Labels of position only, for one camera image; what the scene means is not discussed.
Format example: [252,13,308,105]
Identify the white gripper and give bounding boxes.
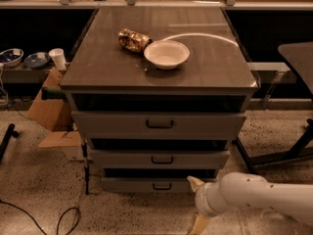
[187,176,229,235]

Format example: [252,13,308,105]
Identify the grey drawer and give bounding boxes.
[90,150,230,169]
[72,111,246,140]
[102,177,192,193]

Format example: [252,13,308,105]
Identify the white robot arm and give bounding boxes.
[187,172,313,235]

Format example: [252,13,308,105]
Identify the grey drawer cabinet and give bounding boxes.
[60,5,260,195]

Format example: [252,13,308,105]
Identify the black clamp rod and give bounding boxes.
[81,138,89,195]

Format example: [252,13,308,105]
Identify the brown cardboard box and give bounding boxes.
[25,67,82,149]

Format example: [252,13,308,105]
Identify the patterned glass jar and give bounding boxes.
[118,28,153,54]

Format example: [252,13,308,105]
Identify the dark side table top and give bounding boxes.
[278,42,313,94]

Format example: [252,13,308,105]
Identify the black stand leg left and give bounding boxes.
[0,123,20,162]

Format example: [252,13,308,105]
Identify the white paper cup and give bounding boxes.
[49,48,66,71]

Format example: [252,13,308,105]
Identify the dark blue bowl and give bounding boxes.
[23,52,50,71]

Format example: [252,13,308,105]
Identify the blue and white bowl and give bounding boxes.
[0,48,23,68]

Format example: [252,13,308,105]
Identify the black table leg frame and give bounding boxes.
[234,118,313,176]

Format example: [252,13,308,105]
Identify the green handled tool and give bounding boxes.
[41,87,67,102]

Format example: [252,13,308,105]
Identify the black floor cable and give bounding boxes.
[0,199,81,235]

